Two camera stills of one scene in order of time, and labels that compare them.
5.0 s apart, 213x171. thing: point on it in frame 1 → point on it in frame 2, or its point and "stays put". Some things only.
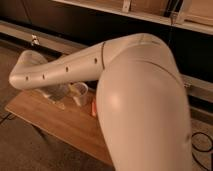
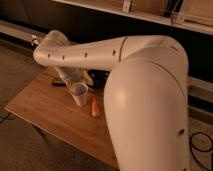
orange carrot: (93, 108) stays put
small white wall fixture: (34, 41) stays put
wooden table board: (76, 125) stays put
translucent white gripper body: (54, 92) → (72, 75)
